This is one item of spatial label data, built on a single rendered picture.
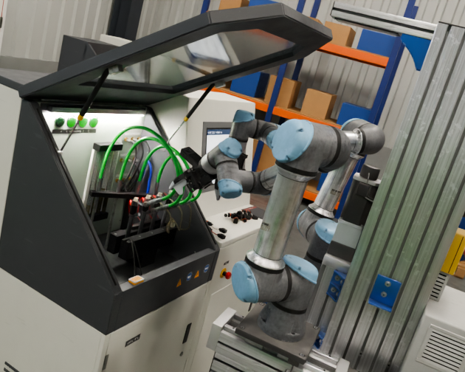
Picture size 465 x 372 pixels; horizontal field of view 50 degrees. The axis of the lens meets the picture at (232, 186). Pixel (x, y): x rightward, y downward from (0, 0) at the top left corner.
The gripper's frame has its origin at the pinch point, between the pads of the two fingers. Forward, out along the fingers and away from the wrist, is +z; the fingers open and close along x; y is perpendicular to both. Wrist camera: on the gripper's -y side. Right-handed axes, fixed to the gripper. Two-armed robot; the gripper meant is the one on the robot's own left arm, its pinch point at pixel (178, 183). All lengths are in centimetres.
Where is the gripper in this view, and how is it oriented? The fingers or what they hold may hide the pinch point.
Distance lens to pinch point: 192.0
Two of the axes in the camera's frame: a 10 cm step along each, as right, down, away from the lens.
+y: 4.4, 8.8, -1.4
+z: -5.8, 4.0, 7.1
